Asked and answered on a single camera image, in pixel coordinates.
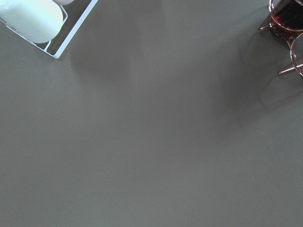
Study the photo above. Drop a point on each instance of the tea bottle slot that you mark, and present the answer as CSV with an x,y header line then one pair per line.
x,y
286,19

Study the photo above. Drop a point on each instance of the pale green cup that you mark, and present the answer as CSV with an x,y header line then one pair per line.
x,y
38,21

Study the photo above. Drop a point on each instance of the copper wire bottle rack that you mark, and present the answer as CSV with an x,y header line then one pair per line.
x,y
296,59

